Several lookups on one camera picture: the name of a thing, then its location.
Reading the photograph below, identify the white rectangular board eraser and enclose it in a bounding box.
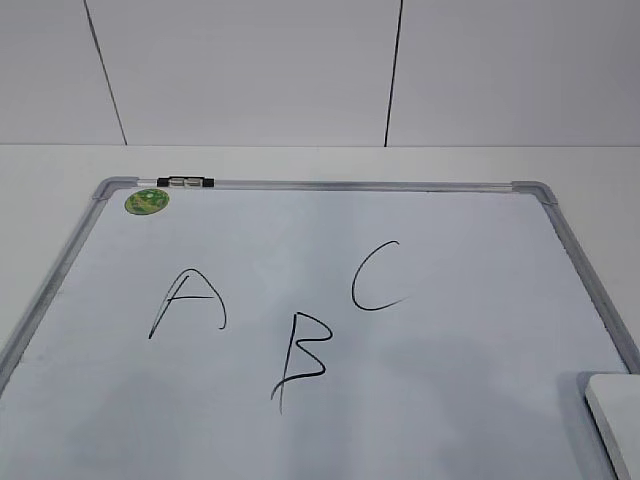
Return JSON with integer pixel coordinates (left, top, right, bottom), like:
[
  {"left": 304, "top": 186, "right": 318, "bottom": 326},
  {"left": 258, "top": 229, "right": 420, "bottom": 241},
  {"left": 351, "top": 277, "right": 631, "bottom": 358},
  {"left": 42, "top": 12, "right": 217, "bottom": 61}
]
[{"left": 585, "top": 373, "right": 640, "bottom": 480}]

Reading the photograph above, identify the round green magnet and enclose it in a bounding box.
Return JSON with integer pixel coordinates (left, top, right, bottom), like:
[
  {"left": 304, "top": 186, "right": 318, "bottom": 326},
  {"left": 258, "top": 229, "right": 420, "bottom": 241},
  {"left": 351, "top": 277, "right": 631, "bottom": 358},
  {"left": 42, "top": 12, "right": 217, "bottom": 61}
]
[{"left": 124, "top": 188, "right": 170, "bottom": 216}]

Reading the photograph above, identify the white board with grey frame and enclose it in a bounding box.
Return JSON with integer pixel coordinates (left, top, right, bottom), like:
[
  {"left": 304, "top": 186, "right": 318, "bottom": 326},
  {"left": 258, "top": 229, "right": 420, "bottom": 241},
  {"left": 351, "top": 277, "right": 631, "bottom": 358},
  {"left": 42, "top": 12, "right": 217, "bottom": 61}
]
[{"left": 1, "top": 177, "right": 639, "bottom": 479}]

